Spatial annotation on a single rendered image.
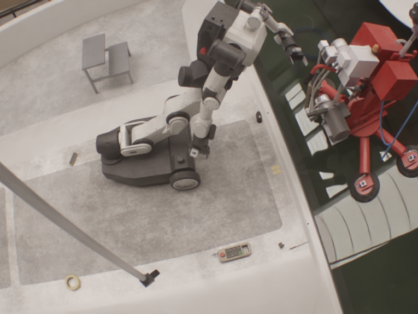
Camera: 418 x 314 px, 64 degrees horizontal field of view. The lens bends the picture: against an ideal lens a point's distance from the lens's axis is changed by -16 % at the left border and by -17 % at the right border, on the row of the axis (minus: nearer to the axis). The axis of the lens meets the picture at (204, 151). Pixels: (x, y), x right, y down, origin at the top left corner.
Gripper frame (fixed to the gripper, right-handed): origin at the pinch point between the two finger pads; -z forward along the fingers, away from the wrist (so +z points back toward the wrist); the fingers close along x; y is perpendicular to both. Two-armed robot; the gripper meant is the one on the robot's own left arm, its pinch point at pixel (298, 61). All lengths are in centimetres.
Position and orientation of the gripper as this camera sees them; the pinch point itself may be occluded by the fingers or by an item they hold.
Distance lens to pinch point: 237.1
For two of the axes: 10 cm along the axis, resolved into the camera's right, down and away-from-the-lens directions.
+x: -9.5, 1.1, -2.9
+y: 1.9, -5.2, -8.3
